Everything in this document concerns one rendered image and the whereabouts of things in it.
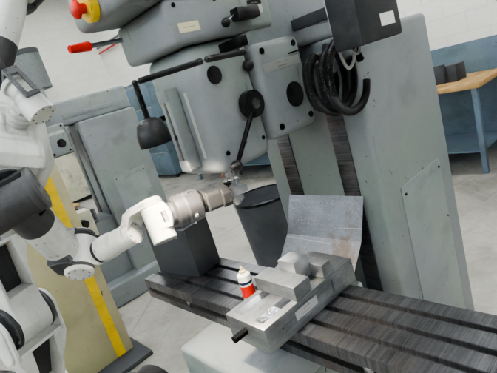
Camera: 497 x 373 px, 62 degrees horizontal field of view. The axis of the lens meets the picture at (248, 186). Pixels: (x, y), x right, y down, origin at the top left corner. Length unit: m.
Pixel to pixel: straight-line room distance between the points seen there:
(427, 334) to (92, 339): 2.31
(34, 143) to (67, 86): 9.53
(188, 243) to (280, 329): 0.56
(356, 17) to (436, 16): 4.26
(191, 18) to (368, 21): 0.41
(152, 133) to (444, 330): 0.75
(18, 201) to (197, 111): 0.45
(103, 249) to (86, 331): 1.78
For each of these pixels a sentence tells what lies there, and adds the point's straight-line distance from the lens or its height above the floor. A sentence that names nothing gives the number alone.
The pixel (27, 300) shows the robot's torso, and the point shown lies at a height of 1.08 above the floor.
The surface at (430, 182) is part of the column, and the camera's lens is 1.61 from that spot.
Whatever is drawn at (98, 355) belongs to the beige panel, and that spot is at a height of 0.13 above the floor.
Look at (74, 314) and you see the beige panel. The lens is 2.88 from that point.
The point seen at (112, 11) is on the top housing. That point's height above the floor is 1.73.
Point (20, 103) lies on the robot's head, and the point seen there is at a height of 1.61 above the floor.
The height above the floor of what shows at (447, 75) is 0.95.
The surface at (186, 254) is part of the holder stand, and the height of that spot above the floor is 0.99.
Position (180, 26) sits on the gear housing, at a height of 1.67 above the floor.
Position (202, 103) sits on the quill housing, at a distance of 1.02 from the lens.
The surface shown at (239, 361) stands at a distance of 1.20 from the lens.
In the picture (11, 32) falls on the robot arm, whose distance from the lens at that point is 1.38.
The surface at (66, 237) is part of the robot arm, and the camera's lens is 1.16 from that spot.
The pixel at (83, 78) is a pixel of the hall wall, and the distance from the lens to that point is 10.84.
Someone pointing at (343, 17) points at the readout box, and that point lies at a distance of 1.06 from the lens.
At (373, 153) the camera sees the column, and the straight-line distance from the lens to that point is 1.31.
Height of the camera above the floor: 1.53
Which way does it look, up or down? 14 degrees down
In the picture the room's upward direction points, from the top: 17 degrees counter-clockwise
